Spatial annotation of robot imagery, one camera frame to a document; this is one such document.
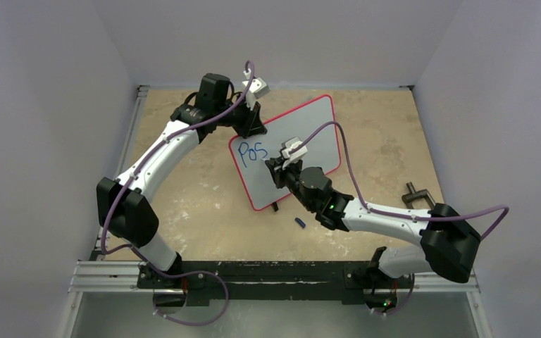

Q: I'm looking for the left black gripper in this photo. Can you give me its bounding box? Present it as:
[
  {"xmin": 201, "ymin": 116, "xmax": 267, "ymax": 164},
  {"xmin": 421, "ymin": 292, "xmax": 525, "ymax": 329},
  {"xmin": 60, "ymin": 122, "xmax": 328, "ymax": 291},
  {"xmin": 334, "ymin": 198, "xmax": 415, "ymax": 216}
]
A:
[{"xmin": 216, "ymin": 94, "xmax": 266, "ymax": 140}]

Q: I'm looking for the blue marker cap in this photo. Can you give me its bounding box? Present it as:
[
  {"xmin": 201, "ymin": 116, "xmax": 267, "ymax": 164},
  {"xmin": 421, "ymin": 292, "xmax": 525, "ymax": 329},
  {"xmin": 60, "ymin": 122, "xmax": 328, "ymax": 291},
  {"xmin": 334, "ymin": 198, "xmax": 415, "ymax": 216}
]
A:
[{"xmin": 294, "ymin": 218, "xmax": 306, "ymax": 229}]

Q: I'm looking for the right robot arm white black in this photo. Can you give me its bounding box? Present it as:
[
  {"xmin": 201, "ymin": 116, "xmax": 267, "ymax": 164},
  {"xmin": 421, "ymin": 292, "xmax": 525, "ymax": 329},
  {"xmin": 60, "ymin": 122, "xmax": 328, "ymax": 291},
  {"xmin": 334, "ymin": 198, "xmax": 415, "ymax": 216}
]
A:
[{"xmin": 264, "ymin": 158, "xmax": 481, "ymax": 287}]

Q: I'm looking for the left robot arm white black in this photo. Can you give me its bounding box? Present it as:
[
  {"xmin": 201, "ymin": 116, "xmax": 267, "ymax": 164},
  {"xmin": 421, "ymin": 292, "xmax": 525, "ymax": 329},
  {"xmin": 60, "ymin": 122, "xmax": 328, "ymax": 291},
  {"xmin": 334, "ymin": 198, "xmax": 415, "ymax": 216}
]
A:
[{"xmin": 97, "ymin": 69, "xmax": 270, "ymax": 288}]

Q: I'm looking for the dark metal clamp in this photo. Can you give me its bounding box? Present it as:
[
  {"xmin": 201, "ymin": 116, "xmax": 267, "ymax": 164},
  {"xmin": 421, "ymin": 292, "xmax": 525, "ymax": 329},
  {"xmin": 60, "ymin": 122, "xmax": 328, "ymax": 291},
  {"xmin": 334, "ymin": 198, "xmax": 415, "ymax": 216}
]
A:
[{"xmin": 402, "ymin": 182, "xmax": 436, "ymax": 210}]

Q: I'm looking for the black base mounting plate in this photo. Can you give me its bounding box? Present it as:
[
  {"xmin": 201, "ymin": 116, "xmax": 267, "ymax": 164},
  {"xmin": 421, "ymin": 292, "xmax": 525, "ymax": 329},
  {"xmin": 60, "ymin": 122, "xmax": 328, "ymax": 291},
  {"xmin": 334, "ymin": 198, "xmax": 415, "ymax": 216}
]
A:
[{"xmin": 137, "ymin": 261, "xmax": 413, "ymax": 307}]

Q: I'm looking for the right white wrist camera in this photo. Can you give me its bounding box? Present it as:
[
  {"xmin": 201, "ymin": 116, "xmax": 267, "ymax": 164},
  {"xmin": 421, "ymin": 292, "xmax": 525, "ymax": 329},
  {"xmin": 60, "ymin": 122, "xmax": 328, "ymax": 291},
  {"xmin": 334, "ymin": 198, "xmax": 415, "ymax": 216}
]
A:
[{"xmin": 280, "ymin": 137, "xmax": 307, "ymax": 169}]

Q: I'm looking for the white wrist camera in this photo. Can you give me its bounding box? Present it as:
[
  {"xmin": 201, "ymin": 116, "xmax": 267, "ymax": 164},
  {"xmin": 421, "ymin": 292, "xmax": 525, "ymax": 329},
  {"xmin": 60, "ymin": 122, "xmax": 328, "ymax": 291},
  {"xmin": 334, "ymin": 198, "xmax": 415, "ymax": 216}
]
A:
[
  {"xmin": 280, "ymin": 137, "xmax": 307, "ymax": 169},
  {"xmin": 245, "ymin": 77, "xmax": 271, "ymax": 110}
]

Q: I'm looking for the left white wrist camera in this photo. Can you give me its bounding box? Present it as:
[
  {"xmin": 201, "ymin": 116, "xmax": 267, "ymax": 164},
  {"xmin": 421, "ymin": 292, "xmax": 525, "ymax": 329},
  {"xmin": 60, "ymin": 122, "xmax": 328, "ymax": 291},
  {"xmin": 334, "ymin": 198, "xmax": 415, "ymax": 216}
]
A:
[{"xmin": 245, "ymin": 77, "xmax": 271, "ymax": 110}]

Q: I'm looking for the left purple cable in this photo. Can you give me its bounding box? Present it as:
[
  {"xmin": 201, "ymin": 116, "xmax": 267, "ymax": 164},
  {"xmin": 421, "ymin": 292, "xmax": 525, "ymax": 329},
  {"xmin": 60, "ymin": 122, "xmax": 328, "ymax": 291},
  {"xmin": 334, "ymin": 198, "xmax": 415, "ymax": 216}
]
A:
[{"xmin": 99, "ymin": 61, "xmax": 256, "ymax": 327}]

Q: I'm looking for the purple cable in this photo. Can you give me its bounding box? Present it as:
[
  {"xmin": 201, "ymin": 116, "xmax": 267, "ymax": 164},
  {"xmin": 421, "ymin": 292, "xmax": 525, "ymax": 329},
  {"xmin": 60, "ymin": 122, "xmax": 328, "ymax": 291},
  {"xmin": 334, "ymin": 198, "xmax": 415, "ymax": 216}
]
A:
[
  {"xmin": 291, "ymin": 121, "xmax": 510, "ymax": 318},
  {"xmin": 99, "ymin": 61, "xmax": 256, "ymax": 327}
]

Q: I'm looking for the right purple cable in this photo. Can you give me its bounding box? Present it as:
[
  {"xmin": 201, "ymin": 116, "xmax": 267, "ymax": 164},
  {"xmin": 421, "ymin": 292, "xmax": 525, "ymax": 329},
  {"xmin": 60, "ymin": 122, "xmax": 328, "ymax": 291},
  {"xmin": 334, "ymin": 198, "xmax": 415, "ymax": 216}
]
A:
[{"xmin": 291, "ymin": 121, "xmax": 510, "ymax": 318}]

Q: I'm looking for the aluminium frame rail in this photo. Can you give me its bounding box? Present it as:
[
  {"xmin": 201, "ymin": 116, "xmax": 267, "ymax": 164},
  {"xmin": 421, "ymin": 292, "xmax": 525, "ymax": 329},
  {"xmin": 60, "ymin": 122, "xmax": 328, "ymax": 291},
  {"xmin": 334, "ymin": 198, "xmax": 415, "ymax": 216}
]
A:
[{"xmin": 55, "ymin": 84, "xmax": 151, "ymax": 337}]

